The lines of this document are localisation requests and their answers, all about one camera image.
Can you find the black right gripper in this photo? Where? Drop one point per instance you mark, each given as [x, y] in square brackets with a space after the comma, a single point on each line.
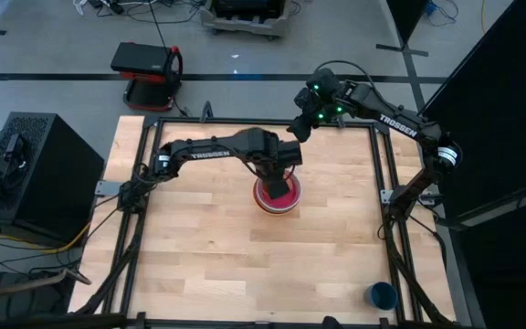
[311, 107]

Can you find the blue plastic cup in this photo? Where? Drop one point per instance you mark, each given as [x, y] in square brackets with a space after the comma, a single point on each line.
[381, 296]

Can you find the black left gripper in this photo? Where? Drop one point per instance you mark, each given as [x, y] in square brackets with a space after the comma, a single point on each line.
[286, 157]

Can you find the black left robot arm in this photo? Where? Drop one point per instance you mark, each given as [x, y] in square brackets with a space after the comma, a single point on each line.
[208, 148]

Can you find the grey equipment dolly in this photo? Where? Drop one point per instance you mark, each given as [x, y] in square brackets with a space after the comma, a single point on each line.
[245, 25]

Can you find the red and black cart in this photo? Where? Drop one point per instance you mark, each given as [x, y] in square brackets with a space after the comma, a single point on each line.
[139, 59]

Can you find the white plastic bowl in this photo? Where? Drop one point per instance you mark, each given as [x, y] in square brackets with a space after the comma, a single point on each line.
[277, 211]

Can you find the black floor box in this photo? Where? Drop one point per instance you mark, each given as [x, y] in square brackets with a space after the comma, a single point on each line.
[16, 308]

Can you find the black partition with foot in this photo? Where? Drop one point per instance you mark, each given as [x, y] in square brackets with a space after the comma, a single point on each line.
[404, 18]

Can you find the grey metal beam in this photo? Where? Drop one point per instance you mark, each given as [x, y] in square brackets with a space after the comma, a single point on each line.
[473, 219]

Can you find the black metal table frame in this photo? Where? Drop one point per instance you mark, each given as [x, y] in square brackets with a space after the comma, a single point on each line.
[245, 121]

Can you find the black device on tower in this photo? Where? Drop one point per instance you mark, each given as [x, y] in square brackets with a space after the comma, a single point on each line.
[12, 146]

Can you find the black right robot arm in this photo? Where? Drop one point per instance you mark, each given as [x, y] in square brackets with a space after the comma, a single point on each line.
[400, 125]

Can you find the large black partition panel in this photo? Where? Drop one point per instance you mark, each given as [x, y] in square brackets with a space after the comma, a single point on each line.
[496, 91]

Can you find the black computer tower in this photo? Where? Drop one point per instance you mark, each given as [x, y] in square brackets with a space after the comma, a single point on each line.
[62, 183]

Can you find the silver mounting bracket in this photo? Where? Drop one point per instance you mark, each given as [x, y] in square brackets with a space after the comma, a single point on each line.
[386, 196]
[105, 188]

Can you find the black power strip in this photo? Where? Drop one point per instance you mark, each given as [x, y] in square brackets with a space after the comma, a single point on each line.
[116, 7]

